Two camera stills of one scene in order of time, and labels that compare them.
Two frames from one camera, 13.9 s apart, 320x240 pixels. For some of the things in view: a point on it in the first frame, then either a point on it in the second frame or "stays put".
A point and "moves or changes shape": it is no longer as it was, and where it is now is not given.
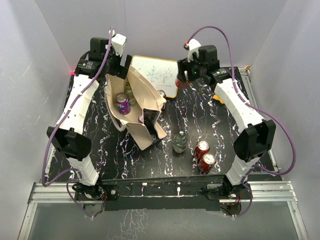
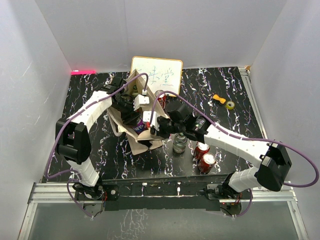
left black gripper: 120,71 -> 131,117
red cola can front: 206,163 stays put
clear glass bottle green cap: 129,94 moves or changes shape
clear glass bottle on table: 180,143 stays put
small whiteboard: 162,73 stays put
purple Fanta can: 124,105 moves or changes shape
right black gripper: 183,65 -> 161,132
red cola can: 203,147 stays put
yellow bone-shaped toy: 216,97 stays put
